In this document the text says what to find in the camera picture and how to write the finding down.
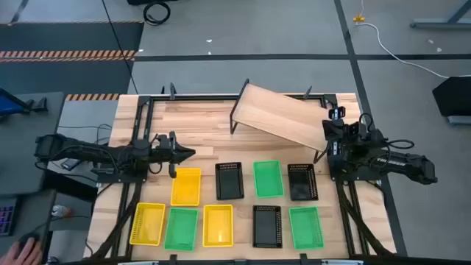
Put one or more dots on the small white object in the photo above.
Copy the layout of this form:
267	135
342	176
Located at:
60	211

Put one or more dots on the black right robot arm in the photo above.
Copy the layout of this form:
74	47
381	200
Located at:
404	165

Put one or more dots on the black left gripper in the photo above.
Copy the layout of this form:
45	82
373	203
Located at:
167	152

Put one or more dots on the yellow plastic basket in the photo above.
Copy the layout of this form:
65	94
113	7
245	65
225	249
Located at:
186	187
218	226
147	224

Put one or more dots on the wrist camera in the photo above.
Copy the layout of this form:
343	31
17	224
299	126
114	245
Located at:
163	140
353	129

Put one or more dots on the black aluminium table frame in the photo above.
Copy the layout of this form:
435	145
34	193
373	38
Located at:
195	97

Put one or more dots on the black bracket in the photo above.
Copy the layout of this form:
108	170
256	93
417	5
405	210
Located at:
38	106

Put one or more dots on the green plastic basket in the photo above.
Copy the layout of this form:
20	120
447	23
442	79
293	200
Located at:
268	179
181	229
306	228

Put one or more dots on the wooden shelf with black legs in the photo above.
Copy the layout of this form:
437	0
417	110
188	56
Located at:
279	114

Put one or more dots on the grey metal floor rail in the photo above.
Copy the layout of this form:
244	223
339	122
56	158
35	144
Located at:
441	25

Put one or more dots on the dark grey side desk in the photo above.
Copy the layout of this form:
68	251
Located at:
22	129

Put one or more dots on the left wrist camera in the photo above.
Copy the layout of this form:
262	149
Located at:
163	140

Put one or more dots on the black power adapter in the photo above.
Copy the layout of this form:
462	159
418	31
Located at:
70	164

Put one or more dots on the backlit keyboard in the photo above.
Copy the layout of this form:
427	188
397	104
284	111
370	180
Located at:
5	219

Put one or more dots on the black box on floor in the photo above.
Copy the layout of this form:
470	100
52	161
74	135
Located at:
454	95

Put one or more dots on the black computer mouse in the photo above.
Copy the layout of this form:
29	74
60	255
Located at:
29	238

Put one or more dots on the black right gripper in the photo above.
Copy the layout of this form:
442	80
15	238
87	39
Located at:
339	127

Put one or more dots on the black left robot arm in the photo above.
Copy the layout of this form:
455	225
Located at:
73	149

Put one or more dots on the person's hand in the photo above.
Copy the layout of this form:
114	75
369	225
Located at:
18	255

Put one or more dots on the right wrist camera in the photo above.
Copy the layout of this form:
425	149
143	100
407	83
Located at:
353	129

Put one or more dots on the black plastic basket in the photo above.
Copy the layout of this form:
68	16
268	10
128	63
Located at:
267	226
229	181
302	182

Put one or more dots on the blue object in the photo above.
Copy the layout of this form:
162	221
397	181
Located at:
7	105

